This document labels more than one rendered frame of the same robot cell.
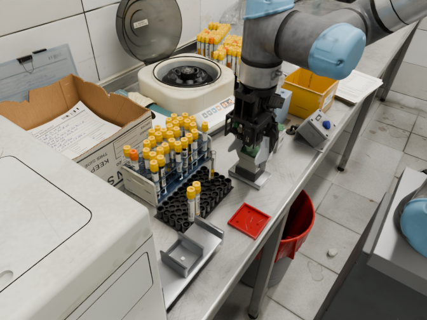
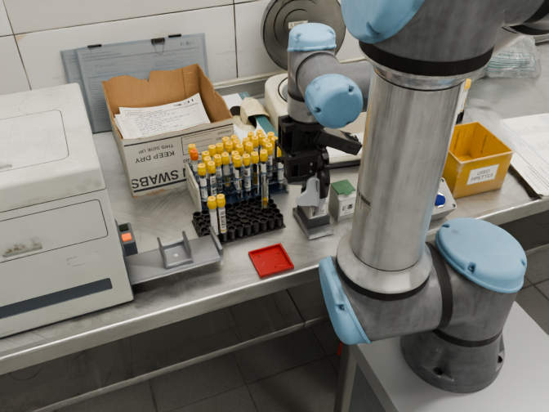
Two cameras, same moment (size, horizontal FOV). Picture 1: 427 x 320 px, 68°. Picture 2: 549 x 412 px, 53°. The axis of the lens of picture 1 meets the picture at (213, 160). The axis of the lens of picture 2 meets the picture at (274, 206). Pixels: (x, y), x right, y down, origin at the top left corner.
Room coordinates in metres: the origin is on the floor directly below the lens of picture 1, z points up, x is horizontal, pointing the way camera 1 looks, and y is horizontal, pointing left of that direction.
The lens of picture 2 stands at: (-0.18, -0.51, 1.63)
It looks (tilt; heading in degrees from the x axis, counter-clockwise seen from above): 40 degrees down; 35
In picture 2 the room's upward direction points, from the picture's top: straight up
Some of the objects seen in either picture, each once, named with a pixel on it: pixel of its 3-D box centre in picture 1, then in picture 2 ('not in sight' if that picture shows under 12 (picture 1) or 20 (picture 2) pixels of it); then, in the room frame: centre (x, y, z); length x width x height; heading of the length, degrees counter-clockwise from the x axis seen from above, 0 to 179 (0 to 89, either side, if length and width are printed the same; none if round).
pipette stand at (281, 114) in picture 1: (275, 112); not in sight; (0.77, -0.17, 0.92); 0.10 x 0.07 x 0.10; 148
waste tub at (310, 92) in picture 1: (307, 93); (464, 159); (0.89, -0.28, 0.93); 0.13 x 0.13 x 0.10; 53
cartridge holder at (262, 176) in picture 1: (250, 170); (313, 217); (0.56, -0.09, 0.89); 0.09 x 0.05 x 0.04; 55
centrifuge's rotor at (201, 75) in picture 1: (187, 80); not in sight; (0.86, 0.09, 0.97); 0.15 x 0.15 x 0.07
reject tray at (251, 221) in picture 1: (249, 220); (270, 260); (0.42, -0.08, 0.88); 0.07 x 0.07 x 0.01; 56
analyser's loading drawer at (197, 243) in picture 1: (174, 266); (163, 257); (0.28, 0.06, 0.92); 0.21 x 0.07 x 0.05; 146
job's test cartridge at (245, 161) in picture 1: (251, 161); (313, 206); (0.56, -0.09, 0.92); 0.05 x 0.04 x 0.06; 55
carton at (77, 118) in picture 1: (74, 138); (167, 126); (0.59, 0.33, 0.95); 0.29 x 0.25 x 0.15; 56
